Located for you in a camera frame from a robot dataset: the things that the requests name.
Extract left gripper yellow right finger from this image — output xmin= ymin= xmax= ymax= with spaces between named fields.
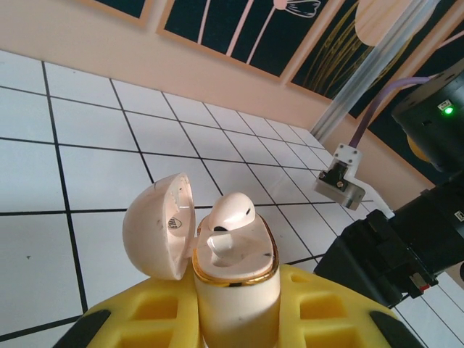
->
xmin=275 ymin=263 xmax=423 ymax=348

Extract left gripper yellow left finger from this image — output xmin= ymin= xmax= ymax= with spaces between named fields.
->
xmin=54 ymin=270 xmax=203 ymax=348

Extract beige earbud charging case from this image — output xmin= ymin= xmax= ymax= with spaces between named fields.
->
xmin=122 ymin=172 xmax=282 ymax=348

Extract white wireless earbud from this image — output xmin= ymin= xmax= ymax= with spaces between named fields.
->
xmin=207 ymin=192 xmax=255 ymax=233

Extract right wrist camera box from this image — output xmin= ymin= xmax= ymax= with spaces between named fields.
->
xmin=313 ymin=142 xmax=396 ymax=218

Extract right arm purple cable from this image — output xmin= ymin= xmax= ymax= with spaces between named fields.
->
xmin=353 ymin=75 xmax=436 ymax=149

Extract aluminium corner post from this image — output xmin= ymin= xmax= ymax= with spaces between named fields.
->
xmin=310 ymin=0 xmax=434 ymax=142

